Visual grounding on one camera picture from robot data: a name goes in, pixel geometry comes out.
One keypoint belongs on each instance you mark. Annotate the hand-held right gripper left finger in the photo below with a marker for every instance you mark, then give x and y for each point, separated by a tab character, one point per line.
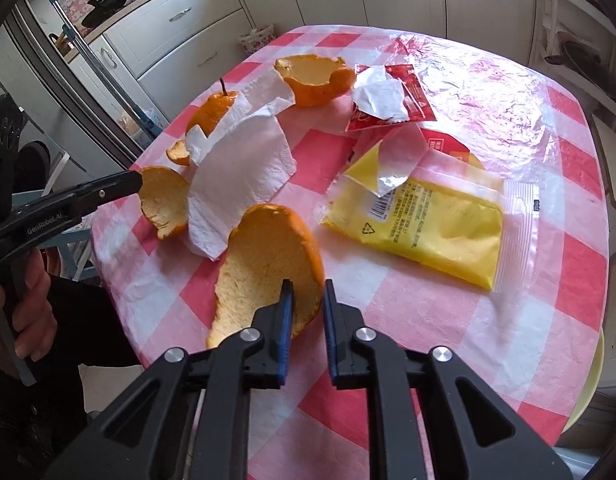
285	335

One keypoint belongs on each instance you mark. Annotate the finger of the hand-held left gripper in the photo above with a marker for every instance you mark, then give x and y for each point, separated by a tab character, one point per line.
108	187

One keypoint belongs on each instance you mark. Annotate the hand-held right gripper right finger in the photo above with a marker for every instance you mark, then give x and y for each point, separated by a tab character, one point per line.
330	335

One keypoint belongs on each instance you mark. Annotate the curved orange peel piece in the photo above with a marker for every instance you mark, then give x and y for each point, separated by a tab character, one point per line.
163	200

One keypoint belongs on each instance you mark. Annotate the small orange peel piece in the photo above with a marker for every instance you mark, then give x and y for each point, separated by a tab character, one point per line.
177	152

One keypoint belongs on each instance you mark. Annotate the large orange peel half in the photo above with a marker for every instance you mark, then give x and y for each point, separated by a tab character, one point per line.
268	250

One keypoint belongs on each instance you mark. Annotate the orange peel with stem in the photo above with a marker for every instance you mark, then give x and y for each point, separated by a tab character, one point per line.
213	110

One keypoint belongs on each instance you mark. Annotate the white tissue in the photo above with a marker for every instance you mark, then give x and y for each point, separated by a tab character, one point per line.
238	170

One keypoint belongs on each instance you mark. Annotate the yellow packet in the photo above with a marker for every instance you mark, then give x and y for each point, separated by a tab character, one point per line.
438	230

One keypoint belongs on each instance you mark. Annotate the red foil lid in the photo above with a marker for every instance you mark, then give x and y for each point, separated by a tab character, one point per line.
448	145

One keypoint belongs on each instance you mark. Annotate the bowl-shaped orange peel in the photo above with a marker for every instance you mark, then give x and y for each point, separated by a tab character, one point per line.
313	85

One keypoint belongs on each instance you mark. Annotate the red torn sachet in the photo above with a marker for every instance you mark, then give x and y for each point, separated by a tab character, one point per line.
418	100

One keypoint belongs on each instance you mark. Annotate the pale yellow bucket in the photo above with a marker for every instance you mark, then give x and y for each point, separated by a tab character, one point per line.
588	385

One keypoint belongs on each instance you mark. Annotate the person's left hand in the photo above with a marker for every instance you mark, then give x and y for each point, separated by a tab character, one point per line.
38	305

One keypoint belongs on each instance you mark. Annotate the person's black pants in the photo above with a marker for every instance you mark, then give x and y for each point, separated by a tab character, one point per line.
83	340

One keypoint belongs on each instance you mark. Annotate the white two-drawer cabinet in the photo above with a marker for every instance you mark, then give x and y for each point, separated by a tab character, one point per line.
178	45

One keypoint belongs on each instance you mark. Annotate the black wok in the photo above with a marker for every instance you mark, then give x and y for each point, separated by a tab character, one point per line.
105	10

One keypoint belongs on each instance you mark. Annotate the floral waste basket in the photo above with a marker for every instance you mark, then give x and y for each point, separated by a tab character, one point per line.
255	40

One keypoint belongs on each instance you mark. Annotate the white trolley rack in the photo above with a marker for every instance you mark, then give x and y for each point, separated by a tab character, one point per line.
563	15

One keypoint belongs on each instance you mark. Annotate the grey sliding door frame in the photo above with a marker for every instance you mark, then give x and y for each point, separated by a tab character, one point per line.
63	80

